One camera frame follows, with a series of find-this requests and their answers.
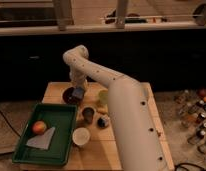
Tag blue grey sponge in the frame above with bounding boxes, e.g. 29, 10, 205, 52
72, 87, 85, 100

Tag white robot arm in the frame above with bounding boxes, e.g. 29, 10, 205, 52
63, 45, 170, 171

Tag purple bowl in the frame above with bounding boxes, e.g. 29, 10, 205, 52
62, 87, 82, 105

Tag green cup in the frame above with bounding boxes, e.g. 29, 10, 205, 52
98, 90, 108, 105

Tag metal cup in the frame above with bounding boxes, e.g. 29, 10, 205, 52
82, 107, 95, 124

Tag banana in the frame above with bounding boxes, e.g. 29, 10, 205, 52
97, 106, 108, 115

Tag green plastic tray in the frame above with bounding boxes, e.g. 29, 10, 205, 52
12, 103, 77, 166

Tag dish brush with black head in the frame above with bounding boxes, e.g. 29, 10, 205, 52
97, 116, 110, 128

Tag white cup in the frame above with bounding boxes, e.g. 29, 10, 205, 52
72, 127, 90, 147

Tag red yellow apple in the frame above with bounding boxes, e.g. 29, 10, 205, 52
32, 121, 47, 135

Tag grey folded cloth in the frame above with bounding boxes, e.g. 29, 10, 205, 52
26, 127, 56, 150

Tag spice bottle rack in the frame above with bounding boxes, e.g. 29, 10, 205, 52
174, 88, 206, 158

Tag black cable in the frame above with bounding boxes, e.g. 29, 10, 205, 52
0, 104, 22, 138

